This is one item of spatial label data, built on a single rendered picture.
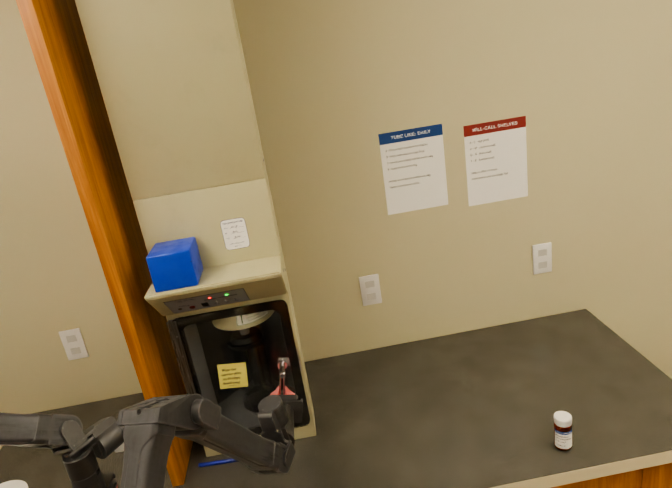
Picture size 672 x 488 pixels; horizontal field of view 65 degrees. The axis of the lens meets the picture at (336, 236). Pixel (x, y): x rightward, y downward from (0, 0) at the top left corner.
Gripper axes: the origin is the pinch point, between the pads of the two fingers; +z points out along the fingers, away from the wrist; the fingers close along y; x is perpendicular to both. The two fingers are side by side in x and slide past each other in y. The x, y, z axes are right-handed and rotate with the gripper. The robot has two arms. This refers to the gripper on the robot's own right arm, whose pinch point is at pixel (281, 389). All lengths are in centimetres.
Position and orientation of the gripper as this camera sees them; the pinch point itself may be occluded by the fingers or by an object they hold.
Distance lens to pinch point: 148.1
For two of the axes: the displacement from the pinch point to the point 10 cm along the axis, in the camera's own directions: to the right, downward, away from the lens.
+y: -9.9, -0.3, -1.2
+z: -1.0, -3.6, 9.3
